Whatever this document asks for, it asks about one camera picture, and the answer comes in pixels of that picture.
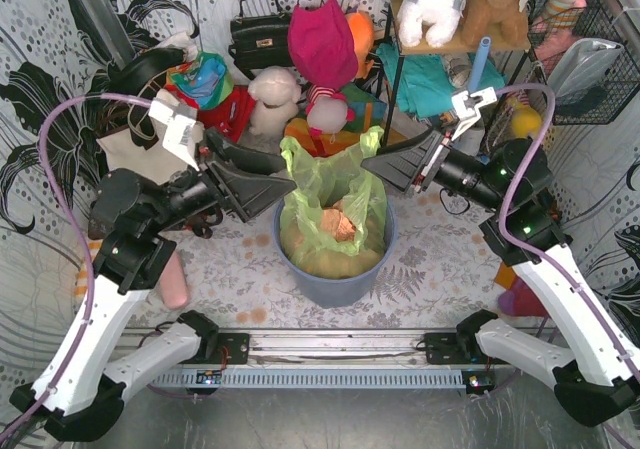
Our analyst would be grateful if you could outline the white husky plush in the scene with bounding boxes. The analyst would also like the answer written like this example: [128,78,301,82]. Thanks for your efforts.
[397,0,466,48]

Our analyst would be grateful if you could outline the pink cylinder toy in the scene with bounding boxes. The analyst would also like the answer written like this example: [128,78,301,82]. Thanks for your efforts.
[157,251,190,310]

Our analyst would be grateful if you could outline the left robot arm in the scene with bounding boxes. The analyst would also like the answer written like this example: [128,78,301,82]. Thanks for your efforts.
[1,129,295,448]

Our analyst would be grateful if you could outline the orange checkered cloth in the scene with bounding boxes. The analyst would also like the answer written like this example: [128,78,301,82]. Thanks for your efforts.
[74,240,102,303]

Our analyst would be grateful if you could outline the wooden shelf rack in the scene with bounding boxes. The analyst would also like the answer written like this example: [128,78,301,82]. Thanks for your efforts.
[373,0,531,146]

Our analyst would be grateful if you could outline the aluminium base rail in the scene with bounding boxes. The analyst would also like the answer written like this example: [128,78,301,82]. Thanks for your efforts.
[74,326,614,370]

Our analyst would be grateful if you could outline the silver foil pouch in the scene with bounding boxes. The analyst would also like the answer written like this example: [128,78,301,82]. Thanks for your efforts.
[547,38,624,98]

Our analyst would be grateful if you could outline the purple orange toy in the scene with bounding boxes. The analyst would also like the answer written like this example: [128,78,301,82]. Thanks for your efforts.
[494,263,548,317]

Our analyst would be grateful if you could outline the colourful printed bag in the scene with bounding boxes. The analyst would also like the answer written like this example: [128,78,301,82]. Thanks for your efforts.
[164,52,234,110]

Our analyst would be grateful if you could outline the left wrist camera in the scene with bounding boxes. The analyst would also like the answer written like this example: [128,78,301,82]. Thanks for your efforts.
[149,98,204,169]

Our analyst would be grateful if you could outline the orange plush toy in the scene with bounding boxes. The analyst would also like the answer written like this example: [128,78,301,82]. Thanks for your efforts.
[346,12,374,79]

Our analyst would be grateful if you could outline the blue trash bin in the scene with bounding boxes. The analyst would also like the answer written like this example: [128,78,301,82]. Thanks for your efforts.
[272,201,398,308]

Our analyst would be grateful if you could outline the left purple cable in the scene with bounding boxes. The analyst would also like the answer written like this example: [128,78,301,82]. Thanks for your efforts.
[0,93,154,435]

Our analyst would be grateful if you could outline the magenta cloth bag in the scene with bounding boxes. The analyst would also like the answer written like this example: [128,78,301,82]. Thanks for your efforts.
[287,0,358,90]

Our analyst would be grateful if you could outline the cream fluffy plush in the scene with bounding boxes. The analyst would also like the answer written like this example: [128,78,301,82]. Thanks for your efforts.
[248,66,302,137]

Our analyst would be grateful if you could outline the blue floor mop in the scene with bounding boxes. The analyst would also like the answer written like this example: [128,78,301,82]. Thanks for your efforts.
[467,36,492,93]

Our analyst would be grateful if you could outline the black wire basket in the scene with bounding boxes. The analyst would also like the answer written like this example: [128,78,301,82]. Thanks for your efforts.
[528,0,639,125]

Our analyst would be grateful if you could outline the green trash bag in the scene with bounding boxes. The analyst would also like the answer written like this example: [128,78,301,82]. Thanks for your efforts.
[280,126,388,279]

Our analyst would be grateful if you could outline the cream canvas tote bag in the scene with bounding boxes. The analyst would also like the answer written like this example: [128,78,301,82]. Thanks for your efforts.
[98,119,187,185]

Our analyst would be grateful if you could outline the yellow plush toy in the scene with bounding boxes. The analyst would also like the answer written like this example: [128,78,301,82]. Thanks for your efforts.
[506,91,543,139]

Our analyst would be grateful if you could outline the teal folded cloth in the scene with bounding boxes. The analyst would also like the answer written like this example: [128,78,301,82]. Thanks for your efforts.
[376,44,505,118]

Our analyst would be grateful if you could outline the red cloth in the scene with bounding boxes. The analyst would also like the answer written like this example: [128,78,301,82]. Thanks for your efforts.
[197,86,256,143]

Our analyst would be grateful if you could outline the rainbow striped bag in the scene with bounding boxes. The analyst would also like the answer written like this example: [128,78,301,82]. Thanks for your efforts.
[284,83,387,157]

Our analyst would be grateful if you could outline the black hat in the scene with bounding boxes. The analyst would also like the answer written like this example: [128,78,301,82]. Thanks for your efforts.
[108,47,185,96]

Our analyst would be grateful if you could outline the white pink plush doll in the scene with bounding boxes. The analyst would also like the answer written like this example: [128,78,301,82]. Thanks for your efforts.
[305,85,355,137]

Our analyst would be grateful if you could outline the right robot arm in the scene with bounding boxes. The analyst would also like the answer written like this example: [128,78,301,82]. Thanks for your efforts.
[361,133,639,427]

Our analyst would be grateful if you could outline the white sneakers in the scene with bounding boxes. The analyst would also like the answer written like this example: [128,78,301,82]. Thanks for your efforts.
[453,119,486,157]

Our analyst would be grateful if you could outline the black leather handbag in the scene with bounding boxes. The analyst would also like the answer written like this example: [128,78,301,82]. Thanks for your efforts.
[228,0,294,80]

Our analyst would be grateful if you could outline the brown teddy bear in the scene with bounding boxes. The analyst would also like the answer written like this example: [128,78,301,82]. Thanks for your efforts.
[461,0,528,46]

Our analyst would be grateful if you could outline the crumpled brown paper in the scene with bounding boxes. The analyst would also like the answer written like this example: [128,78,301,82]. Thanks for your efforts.
[319,200,359,243]

